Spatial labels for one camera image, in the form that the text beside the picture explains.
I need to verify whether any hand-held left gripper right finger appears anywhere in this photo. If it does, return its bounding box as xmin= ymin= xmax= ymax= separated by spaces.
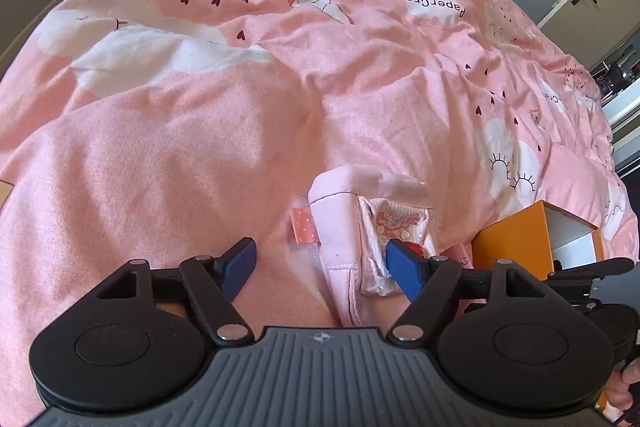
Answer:
xmin=385 ymin=238 xmax=551 ymax=343

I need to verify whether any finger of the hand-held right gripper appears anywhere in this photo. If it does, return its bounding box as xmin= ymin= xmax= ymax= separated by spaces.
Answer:
xmin=546 ymin=257 xmax=637 ymax=294

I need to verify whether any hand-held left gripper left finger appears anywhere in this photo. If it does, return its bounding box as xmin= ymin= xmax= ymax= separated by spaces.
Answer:
xmin=92 ymin=237 xmax=258 ymax=345

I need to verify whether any pink fabric pouch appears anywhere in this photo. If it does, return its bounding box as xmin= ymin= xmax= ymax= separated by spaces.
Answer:
xmin=289 ymin=164 xmax=442 ymax=329

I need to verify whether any orange cardboard box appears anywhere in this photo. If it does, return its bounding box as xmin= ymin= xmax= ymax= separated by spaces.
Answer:
xmin=470 ymin=199 xmax=607 ymax=283

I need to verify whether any person's right hand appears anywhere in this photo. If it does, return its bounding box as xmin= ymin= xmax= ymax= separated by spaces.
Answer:
xmin=597 ymin=351 xmax=640 ymax=425

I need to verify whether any pink printed blanket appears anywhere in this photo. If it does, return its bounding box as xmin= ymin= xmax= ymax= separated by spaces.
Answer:
xmin=0 ymin=0 xmax=628 ymax=408

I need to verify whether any dark cluttered shelf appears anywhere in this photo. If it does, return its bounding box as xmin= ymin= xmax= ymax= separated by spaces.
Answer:
xmin=589 ymin=54 xmax=640 ymax=180

